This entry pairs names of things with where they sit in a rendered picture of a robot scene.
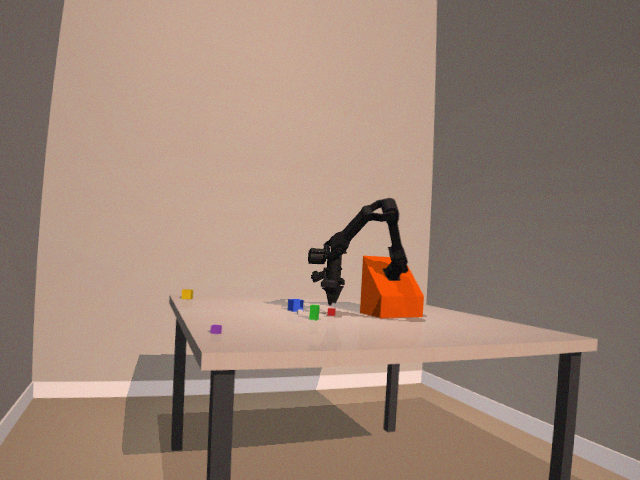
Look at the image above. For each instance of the blue block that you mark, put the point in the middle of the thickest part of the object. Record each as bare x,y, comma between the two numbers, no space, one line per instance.
295,304

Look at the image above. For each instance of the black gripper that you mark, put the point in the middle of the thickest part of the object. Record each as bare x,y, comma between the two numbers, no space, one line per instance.
331,284

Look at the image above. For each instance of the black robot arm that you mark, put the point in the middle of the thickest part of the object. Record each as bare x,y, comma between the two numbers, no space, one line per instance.
340,241

